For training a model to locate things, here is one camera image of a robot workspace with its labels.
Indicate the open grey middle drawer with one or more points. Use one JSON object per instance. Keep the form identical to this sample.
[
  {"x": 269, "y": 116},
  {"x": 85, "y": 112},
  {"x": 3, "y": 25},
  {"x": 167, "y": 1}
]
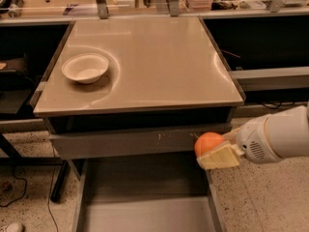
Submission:
[{"x": 166, "y": 192}]

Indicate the black tool on bench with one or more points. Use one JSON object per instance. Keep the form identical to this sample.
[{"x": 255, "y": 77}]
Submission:
[{"x": 11, "y": 7}]

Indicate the white paper bowl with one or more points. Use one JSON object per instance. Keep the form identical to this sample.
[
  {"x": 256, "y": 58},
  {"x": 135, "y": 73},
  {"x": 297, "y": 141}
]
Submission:
[{"x": 85, "y": 68}]

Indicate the orange fruit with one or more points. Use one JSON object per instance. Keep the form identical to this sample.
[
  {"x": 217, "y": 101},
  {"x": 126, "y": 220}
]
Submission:
[{"x": 207, "y": 142}]

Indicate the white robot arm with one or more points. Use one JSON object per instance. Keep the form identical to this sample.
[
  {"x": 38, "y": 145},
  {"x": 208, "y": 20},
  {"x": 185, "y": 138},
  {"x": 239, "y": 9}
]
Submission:
[{"x": 288, "y": 133}]

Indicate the grey drawer cabinet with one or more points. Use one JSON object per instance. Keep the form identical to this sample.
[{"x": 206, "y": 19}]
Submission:
[{"x": 163, "y": 72}]

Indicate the black table leg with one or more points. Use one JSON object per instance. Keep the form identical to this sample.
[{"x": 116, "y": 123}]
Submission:
[{"x": 56, "y": 189}]

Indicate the grey top drawer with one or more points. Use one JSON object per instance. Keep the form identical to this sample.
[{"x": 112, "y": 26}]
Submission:
[{"x": 114, "y": 143}]

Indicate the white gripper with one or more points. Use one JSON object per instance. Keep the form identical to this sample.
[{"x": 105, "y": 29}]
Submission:
[{"x": 252, "y": 141}]

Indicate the white shoe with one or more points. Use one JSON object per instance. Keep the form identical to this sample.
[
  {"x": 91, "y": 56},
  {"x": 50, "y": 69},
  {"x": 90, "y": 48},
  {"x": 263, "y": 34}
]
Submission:
[{"x": 12, "y": 227}]

